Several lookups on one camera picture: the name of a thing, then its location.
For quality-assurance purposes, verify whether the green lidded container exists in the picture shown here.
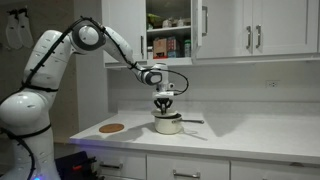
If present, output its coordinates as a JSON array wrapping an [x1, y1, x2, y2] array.
[[183, 39, 192, 58]]

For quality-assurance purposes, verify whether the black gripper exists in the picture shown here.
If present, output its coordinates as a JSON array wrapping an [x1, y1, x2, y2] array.
[[153, 97, 174, 116]]

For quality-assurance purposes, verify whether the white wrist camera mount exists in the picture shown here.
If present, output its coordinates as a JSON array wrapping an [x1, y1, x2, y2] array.
[[152, 91, 175, 101]]

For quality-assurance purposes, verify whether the cream saucepan with metal handle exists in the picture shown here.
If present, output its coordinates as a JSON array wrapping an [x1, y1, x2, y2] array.
[[153, 113, 205, 136]]

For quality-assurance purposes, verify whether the brown cardboard box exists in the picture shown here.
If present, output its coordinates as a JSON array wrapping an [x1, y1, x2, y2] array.
[[152, 37, 169, 60]]

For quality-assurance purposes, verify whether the metal cabinet door handle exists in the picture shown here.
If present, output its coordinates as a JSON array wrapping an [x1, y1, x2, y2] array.
[[245, 25, 252, 51], [201, 5, 209, 37], [255, 24, 262, 49], [139, 35, 145, 56]]

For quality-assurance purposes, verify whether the open white cabinet door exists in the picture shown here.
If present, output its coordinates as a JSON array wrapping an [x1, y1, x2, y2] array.
[[190, 0, 210, 57]]

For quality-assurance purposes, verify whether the metal drawer handle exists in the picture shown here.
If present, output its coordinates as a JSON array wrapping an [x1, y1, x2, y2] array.
[[98, 161, 124, 170], [172, 168, 201, 180]]

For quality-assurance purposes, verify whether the white wall cabinet frame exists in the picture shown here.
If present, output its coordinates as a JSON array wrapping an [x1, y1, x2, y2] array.
[[101, 0, 320, 70]]

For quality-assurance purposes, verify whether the hanging white spray bottle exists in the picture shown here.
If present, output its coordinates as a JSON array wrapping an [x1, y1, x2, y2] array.
[[17, 7, 35, 49], [5, 9, 23, 51]]

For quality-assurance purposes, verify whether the cream pot lid with knob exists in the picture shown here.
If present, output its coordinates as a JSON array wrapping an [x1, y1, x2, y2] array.
[[151, 108, 178, 119]]

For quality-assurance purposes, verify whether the green food package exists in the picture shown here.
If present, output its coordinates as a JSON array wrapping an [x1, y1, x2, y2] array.
[[146, 13, 163, 30]]

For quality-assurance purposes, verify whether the round brown cork coaster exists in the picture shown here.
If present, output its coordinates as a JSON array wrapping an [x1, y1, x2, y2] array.
[[98, 123, 125, 134]]

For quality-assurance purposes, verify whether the dark red food box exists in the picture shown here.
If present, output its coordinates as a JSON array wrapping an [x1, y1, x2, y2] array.
[[166, 36, 178, 53]]

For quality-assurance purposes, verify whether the white base drawer front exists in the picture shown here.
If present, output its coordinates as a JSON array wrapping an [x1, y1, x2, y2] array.
[[84, 150, 147, 180], [230, 160, 320, 180], [146, 154, 231, 180]]

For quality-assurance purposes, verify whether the blue food box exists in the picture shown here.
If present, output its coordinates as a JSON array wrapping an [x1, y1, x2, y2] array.
[[167, 49, 181, 59]]

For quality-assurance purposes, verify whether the black case with red handle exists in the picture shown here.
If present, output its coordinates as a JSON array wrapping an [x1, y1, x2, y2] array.
[[54, 150, 98, 180]]

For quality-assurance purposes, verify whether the small white container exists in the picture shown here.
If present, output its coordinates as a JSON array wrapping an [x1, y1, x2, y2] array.
[[146, 45, 154, 61]]

